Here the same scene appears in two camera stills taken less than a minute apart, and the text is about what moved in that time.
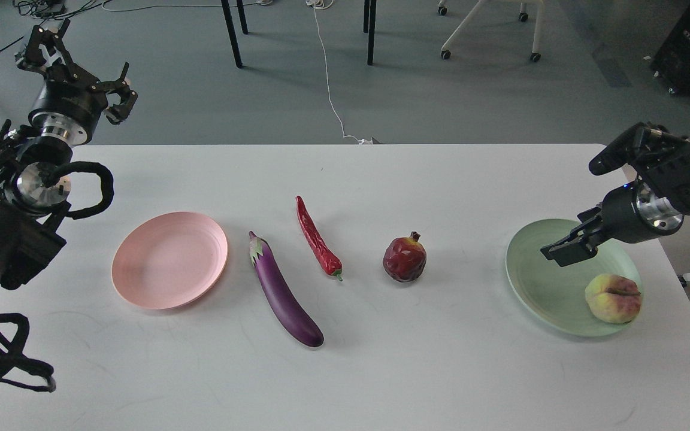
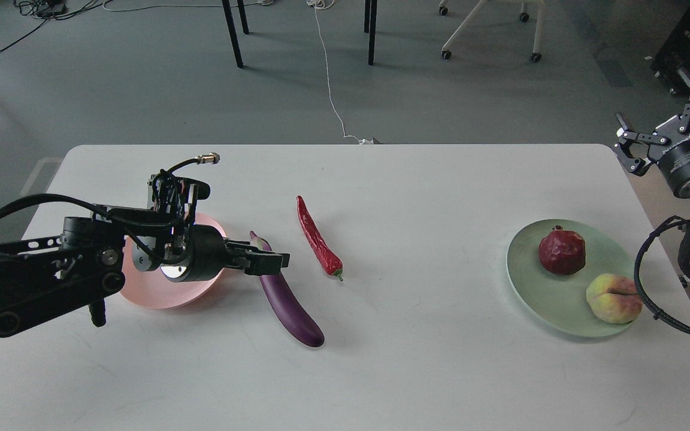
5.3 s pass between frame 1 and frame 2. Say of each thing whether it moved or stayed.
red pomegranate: moved
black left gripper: moved
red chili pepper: stayed
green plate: stayed
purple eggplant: stayed
